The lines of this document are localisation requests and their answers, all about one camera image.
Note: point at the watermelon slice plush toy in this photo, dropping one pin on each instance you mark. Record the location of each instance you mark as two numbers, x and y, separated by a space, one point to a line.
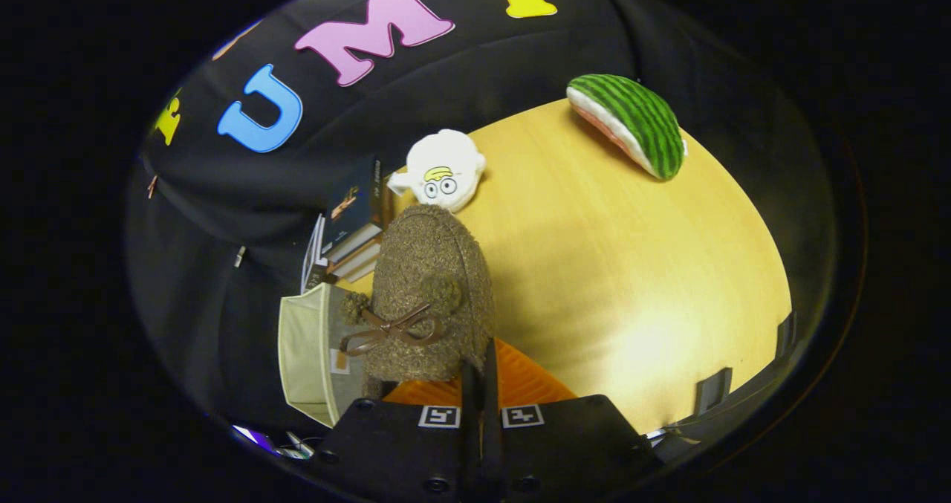
639 117

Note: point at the pink clothespin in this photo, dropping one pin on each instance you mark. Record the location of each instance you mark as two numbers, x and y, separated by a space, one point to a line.
151 186

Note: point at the brown fuzzy slipper shoe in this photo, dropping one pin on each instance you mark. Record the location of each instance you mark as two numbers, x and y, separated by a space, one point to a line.
431 265

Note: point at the dark cover book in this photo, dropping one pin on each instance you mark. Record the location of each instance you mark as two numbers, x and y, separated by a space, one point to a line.
349 202

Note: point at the black table edge bracket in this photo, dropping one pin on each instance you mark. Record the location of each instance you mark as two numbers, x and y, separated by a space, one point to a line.
785 336
712 391

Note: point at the brown cover book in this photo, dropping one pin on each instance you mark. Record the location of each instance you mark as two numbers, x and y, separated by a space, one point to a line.
356 252
364 269

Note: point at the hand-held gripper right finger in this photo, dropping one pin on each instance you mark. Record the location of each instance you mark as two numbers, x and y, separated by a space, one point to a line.
572 451

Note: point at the bright lit screen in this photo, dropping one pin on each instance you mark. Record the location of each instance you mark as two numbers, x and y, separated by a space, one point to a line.
256 438

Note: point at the black backdrop cloth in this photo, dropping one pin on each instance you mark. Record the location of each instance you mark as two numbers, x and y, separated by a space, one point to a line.
520 65

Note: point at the white plush toy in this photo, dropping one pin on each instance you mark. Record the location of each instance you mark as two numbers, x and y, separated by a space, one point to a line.
442 169

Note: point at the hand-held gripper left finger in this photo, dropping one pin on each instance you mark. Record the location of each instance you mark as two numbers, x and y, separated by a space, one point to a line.
405 455

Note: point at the grey fabric storage box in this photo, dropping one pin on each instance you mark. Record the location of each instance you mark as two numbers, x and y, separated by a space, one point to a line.
301 347

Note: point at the white clothespin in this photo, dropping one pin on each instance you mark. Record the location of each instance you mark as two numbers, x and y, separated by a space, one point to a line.
240 256

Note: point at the white cover book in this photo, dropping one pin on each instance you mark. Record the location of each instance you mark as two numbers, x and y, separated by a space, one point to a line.
312 254

